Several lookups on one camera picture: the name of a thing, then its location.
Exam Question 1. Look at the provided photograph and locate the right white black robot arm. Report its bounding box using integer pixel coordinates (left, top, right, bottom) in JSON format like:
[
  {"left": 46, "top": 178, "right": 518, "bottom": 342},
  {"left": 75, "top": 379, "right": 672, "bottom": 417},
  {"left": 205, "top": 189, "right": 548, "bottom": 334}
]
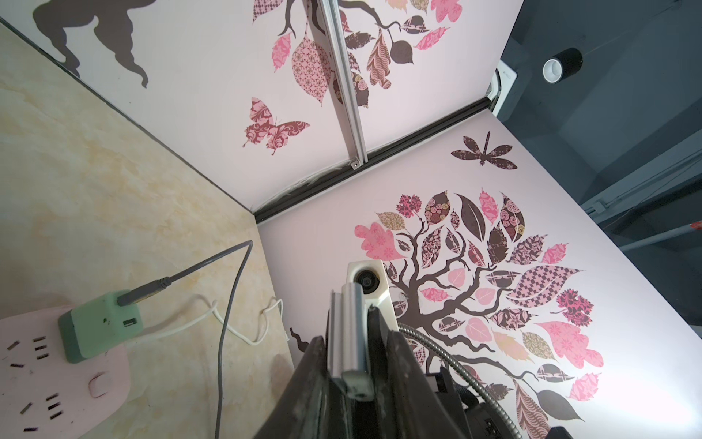
[{"left": 399, "top": 324, "right": 572, "bottom": 438}]

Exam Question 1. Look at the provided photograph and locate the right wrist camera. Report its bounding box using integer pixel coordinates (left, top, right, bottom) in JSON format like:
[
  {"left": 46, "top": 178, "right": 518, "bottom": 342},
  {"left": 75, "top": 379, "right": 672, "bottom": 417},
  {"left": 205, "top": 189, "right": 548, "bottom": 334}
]
[{"left": 347, "top": 260, "right": 400, "bottom": 332}]

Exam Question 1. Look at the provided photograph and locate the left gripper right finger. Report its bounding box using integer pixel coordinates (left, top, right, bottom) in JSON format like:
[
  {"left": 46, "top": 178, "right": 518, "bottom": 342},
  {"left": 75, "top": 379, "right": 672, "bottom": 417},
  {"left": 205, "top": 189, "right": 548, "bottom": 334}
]
[{"left": 367, "top": 307, "right": 465, "bottom": 438}]

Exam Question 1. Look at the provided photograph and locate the green USB charger cube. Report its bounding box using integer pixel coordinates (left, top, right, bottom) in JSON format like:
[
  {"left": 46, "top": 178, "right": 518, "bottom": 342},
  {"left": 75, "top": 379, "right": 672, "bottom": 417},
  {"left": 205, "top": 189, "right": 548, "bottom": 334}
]
[{"left": 58, "top": 290, "right": 144, "bottom": 364}]

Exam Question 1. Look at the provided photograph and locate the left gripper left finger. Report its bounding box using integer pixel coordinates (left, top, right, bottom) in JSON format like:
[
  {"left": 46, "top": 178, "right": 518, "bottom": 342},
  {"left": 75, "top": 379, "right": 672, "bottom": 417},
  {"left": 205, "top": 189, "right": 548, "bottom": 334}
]
[{"left": 255, "top": 336, "right": 330, "bottom": 439}]

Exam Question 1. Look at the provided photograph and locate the ceiling spot lamp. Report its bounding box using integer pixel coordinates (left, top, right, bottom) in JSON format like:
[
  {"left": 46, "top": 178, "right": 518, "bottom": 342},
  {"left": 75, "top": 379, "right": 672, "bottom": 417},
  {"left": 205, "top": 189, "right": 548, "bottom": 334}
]
[{"left": 542, "top": 48, "right": 583, "bottom": 84}]

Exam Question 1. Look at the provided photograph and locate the black USB cable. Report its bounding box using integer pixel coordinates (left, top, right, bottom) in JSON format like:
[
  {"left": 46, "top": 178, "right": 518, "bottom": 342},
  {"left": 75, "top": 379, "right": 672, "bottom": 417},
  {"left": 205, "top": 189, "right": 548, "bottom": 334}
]
[{"left": 116, "top": 240, "right": 255, "bottom": 439}]

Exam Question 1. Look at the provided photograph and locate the pink power strip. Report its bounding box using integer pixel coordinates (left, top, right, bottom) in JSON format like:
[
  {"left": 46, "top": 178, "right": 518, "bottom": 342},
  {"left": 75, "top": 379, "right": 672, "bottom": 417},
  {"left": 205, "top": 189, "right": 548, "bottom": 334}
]
[{"left": 1, "top": 305, "right": 131, "bottom": 438}]

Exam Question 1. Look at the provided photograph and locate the aluminium rail back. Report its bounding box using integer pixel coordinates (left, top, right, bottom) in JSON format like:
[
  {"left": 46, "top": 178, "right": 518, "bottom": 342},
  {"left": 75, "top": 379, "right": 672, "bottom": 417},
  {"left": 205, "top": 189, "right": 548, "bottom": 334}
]
[{"left": 318, "top": 0, "right": 369, "bottom": 170}]

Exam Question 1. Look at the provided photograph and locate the white power strip cord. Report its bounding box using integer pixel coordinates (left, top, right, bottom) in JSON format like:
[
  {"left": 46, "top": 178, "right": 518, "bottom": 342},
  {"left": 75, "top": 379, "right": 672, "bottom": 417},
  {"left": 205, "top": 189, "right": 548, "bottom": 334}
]
[{"left": 122, "top": 294, "right": 286, "bottom": 347}]

